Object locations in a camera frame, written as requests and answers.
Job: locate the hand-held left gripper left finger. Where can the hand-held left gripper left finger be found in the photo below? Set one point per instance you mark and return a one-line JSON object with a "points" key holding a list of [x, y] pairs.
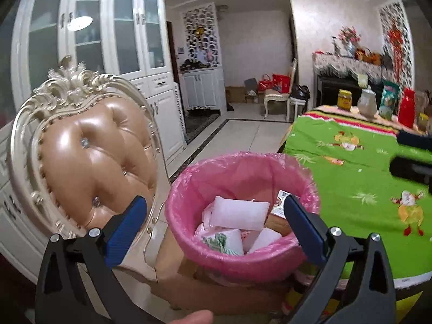
{"points": [[125, 233]]}

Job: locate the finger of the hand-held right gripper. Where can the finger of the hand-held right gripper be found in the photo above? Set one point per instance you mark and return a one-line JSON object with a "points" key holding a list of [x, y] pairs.
{"points": [[410, 169], [416, 140]]}

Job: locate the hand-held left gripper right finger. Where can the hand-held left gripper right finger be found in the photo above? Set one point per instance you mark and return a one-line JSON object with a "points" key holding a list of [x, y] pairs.
{"points": [[305, 234]]}

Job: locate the beige carton box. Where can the beige carton box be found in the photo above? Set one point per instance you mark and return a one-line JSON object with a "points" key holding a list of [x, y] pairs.
{"points": [[280, 209]]}

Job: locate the white foam block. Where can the white foam block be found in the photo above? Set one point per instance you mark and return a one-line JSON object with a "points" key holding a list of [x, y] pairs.
{"points": [[265, 240], [239, 212]]}

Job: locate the white foam sheet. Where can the white foam sheet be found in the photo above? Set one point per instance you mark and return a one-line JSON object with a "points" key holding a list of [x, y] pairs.
{"points": [[234, 241]]}

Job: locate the pink lined trash bin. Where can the pink lined trash bin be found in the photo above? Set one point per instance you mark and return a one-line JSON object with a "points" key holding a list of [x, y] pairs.
{"points": [[243, 175]]}

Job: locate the green white wrapper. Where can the green white wrapper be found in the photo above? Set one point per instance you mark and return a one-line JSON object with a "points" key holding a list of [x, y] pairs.
{"points": [[216, 242]]}

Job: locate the person's left hand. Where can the person's left hand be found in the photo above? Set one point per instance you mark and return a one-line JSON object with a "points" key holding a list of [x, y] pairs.
{"points": [[192, 319]]}

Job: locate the small yellow lid jar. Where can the small yellow lid jar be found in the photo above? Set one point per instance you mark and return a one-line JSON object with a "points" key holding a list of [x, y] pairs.
{"points": [[423, 123]]}

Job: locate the red thermos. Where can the red thermos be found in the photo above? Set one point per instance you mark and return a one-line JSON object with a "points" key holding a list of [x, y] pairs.
{"points": [[406, 109]]}

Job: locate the green snack bag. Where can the green snack bag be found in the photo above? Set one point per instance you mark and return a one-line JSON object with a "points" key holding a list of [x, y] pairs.
{"points": [[388, 101]]}

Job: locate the green printed tablecloth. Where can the green printed tablecloth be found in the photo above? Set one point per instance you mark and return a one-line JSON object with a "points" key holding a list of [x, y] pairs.
{"points": [[354, 175]]}

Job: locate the white ceramic teapot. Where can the white ceramic teapot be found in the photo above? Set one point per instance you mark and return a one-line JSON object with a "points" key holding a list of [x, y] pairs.
{"points": [[367, 104]]}

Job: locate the pale yellow bag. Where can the pale yellow bag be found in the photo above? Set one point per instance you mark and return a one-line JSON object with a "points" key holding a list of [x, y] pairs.
{"points": [[362, 81]]}

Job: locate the yellow label jar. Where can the yellow label jar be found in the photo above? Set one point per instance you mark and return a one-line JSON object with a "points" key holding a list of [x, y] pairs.
{"points": [[345, 100]]}

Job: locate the dark handbag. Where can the dark handbag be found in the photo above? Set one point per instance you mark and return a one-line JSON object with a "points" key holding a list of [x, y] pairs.
{"points": [[387, 62]]}

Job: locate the ornate tufted leather chair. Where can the ornate tufted leather chair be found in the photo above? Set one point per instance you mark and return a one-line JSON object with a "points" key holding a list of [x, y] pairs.
{"points": [[87, 152]]}

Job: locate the brown bag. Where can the brown bag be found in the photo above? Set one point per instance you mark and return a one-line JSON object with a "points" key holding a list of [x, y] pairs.
{"points": [[376, 59]]}

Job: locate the brown cardboard box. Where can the brown cardboard box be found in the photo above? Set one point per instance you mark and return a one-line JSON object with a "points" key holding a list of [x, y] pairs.
{"points": [[202, 290]]}

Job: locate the black piano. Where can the black piano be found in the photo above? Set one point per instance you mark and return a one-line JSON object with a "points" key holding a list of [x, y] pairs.
{"points": [[332, 87]]}

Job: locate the tall white lattice screen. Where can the tall white lattice screen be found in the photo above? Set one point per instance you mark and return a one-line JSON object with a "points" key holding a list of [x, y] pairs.
{"points": [[406, 40]]}

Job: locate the floral lace piano cloth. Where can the floral lace piano cloth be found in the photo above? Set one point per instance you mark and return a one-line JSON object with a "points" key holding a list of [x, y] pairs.
{"points": [[337, 65]]}

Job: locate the flower vase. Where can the flower vase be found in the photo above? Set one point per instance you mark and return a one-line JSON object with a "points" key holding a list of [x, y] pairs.
{"points": [[349, 40]]}

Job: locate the black bag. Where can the black bag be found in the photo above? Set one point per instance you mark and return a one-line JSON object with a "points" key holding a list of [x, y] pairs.
{"points": [[300, 92]]}

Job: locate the dark doormat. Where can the dark doormat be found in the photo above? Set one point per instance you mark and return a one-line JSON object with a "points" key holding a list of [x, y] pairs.
{"points": [[199, 128]]}

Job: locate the white dining chair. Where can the white dining chair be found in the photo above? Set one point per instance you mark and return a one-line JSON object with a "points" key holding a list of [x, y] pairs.
{"points": [[276, 98]]}

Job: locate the large red gift bag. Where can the large red gift bag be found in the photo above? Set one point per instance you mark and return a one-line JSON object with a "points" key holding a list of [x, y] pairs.
{"points": [[281, 83]]}

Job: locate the small red gift bag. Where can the small red gift bag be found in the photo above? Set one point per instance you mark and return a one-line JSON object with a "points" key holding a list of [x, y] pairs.
{"points": [[265, 83]]}

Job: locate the open cardboard box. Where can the open cardboard box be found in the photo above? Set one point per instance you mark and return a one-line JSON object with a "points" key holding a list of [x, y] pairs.
{"points": [[236, 94]]}

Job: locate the small white cabinet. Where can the small white cabinet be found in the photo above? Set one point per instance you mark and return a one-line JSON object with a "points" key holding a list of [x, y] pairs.
{"points": [[202, 89]]}

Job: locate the dark wooden door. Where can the dark wooden door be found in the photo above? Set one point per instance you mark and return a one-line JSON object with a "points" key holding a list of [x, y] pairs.
{"points": [[173, 54]]}

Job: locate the tall white glass cabinet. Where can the tall white glass cabinet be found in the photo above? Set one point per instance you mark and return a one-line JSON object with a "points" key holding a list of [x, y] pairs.
{"points": [[101, 23]]}

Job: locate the white lattice cabinet screen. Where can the white lattice cabinet screen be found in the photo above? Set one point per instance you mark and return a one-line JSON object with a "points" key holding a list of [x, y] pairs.
{"points": [[199, 27]]}

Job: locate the red knot wall decoration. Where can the red knot wall decoration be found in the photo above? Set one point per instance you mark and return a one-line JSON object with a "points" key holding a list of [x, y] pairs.
{"points": [[395, 47]]}

